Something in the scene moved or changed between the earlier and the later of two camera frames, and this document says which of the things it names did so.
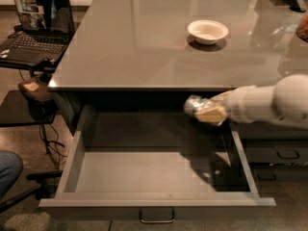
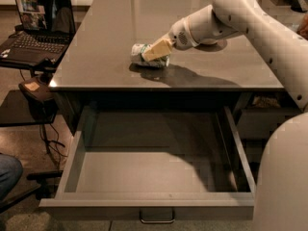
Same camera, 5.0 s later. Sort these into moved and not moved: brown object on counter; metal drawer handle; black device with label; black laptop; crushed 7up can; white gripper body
Moved: white gripper body; crushed 7up can
Not moved: metal drawer handle; brown object on counter; black laptop; black device with label
